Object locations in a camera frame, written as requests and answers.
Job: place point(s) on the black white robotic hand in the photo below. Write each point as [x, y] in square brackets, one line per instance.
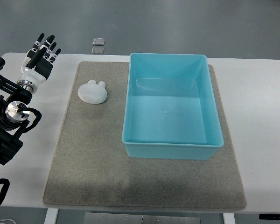
[38, 63]

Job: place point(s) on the white bunny toy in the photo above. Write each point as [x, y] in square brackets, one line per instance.
[93, 92]

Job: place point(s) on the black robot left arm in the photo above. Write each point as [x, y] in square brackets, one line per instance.
[16, 117]

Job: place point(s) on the blue plastic box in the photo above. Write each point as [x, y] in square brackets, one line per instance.
[171, 111]

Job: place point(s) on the lower floor socket plate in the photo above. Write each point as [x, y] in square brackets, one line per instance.
[98, 50]

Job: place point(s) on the floor socket plate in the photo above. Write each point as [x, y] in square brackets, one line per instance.
[98, 42]
[98, 50]

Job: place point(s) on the upper floor socket plate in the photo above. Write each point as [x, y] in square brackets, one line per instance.
[98, 42]

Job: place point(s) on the grey felt mat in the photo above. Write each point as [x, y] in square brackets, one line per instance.
[91, 169]

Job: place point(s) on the white left table leg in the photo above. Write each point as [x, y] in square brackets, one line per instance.
[51, 216]

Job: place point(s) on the white table leg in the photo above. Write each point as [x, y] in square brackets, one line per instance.
[51, 216]
[229, 218]

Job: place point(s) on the white right table leg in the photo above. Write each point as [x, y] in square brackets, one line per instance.
[229, 218]

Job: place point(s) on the black table control panel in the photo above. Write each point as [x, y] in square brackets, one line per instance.
[269, 216]

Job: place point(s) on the metal table base plate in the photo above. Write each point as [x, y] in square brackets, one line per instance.
[106, 218]

